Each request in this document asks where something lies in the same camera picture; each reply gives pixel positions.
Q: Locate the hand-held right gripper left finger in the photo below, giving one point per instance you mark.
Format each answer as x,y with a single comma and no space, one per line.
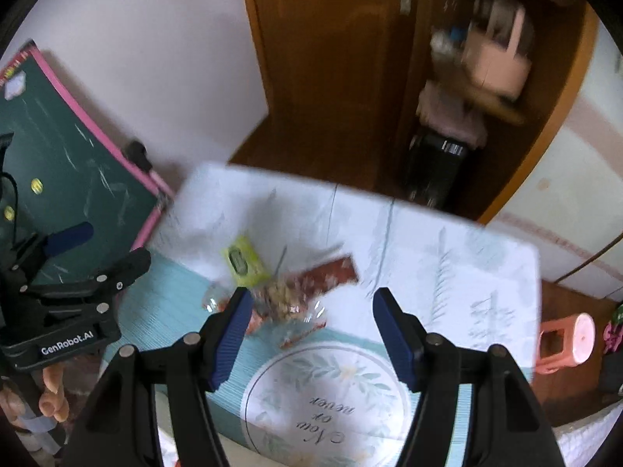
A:
228,335

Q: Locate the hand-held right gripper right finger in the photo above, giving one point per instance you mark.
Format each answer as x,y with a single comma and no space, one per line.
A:
396,335

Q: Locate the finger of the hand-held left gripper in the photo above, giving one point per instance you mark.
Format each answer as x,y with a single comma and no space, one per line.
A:
68,238
124,267

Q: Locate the clear mixed nut packet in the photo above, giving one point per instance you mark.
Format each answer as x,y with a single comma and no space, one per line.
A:
284,301

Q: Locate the person's left hand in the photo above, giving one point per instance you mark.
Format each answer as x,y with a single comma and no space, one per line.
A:
51,399

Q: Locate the printed teal white tablecloth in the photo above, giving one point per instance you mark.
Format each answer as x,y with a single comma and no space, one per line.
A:
438,277

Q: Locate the small green snack packet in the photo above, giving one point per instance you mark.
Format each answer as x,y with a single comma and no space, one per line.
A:
246,260

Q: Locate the red snack packet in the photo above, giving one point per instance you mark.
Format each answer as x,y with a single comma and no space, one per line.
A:
333,272

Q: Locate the small black object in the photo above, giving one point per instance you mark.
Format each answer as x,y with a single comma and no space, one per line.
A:
138,154

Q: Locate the black box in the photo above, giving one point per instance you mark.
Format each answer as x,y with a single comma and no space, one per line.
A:
433,170

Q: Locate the pink plastic stool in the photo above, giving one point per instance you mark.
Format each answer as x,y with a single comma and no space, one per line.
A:
569,343

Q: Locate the white quilted blanket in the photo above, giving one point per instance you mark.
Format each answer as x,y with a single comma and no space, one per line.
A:
584,440

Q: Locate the pink green toy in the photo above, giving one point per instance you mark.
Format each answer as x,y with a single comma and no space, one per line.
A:
613,331

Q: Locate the white wardrobe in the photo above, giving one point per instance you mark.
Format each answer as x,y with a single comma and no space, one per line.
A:
559,180

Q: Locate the folded pinkish cloth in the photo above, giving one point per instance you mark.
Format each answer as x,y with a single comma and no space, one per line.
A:
450,116

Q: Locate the brown wooden cabinet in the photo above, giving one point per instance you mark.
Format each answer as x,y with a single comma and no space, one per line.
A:
316,82

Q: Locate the green chalkboard with pink frame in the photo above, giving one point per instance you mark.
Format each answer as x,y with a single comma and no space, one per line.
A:
73,155

